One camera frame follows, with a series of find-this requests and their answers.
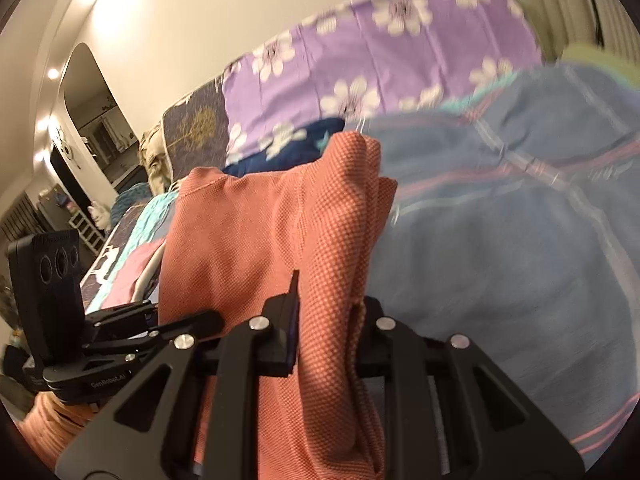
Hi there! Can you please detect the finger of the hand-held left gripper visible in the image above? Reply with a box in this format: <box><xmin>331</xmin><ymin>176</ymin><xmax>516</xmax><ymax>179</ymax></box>
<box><xmin>82</xmin><ymin>309</ymin><xmax>224</xmax><ymax>358</ymax></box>
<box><xmin>86</xmin><ymin>300</ymin><xmax>161</xmax><ymax>330</ymax></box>

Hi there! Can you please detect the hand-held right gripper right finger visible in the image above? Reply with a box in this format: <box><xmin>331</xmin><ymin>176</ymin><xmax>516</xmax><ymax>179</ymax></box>
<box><xmin>350</xmin><ymin>295</ymin><xmax>586</xmax><ymax>480</ymax></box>

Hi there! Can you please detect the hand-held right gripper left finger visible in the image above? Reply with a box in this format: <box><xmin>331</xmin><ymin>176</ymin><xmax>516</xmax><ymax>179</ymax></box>
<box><xmin>55</xmin><ymin>270</ymin><xmax>303</xmax><ymax>480</ymax></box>

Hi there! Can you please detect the salmon knit shirt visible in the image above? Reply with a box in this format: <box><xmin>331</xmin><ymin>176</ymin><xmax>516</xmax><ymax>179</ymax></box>
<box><xmin>160</xmin><ymin>130</ymin><xmax>398</xmax><ymax>480</ymax></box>

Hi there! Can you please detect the beige folded cloth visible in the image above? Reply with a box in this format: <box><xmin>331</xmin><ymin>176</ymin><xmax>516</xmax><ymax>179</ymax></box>
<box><xmin>132</xmin><ymin>250</ymin><xmax>164</xmax><ymax>306</ymax></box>

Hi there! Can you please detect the pink folded cloth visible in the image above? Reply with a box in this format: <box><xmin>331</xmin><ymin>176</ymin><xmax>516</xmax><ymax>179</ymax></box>
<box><xmin>102</xmin><ymin>237</ymin><xmax>166</xmax><ymax>308</ymax></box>

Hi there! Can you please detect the dark patterned cloth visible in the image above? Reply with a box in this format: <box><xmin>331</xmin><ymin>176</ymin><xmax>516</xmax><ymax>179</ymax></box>
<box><xmin>80</xmin><ymin>205</ymin><xmax>151</xmax><ymax>313</ymax></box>

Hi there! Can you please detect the white shelf rack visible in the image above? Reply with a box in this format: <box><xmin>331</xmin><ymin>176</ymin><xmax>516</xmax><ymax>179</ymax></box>
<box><xmin>71</xmin><ymin>210</ymin><xmax>104</xmax><ymax>257</ymax></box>

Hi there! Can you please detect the teal cloth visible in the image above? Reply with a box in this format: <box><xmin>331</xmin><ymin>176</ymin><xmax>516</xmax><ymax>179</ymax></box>
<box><xmin>107</xmin><ymin>182</ymin><xmax>180</xmax><ymax>281</ymax></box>

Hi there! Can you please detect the white plush toy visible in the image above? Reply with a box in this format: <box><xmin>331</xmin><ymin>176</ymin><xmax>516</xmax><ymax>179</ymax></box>
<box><xmin>89</xmin><ymin>202</ymin><xmax>112</xmax><ymax>231</ymax></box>

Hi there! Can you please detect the orange knitted cloth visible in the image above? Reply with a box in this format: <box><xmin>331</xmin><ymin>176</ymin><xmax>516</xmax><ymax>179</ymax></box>
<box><xmin>22</xmin><ymin>390</ymin><xmax>108</xmax><ymax>467</ymax></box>

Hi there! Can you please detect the blue striped bed sheet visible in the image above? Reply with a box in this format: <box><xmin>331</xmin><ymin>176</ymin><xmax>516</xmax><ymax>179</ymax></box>
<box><xmin>345</xmin><ymin>62</ymin><xmax>640</xmax><ymax>461</ymax></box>

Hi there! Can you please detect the beige crumpled cloth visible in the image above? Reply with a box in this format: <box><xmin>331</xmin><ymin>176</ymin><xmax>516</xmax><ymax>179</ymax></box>
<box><xmin>139</xmin><ymin>127</ymin><xmax>173</xmax><ymax>196</ymax></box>

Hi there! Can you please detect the navy star print plush blanket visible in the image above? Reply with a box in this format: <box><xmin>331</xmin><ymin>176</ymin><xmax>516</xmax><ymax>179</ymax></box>
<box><xmin>222</xmin><ymin>117</ymin><xmax>347</xmax><ymax>178</ymax></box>

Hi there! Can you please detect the dark dandelion print pillow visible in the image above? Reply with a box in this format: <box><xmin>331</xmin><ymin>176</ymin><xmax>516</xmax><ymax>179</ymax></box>
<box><xmin>162</xmin><ymin>77</ymin><xmax>231</xmax><ymax>193</ymax></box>

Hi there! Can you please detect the arched doorway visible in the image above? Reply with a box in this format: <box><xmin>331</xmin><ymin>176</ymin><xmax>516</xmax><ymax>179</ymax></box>
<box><xmin>57</xmin><ymin>42</ymin><xmax>142</xmax><ymax>192</ymax></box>

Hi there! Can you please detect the purple floral sheet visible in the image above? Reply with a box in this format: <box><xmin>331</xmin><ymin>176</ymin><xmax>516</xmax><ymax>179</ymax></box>
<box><xmin>222</xmin><ymin>0</ymin><xmax>546</xmax><ymax>161</ymax></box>

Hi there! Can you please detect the grey pleated curtain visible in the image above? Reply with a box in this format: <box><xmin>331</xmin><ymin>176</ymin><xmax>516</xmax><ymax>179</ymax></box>
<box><xmin>520</xmin><ymin>0</ymin><xmax>640</xmax><ymax>61</ymax></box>

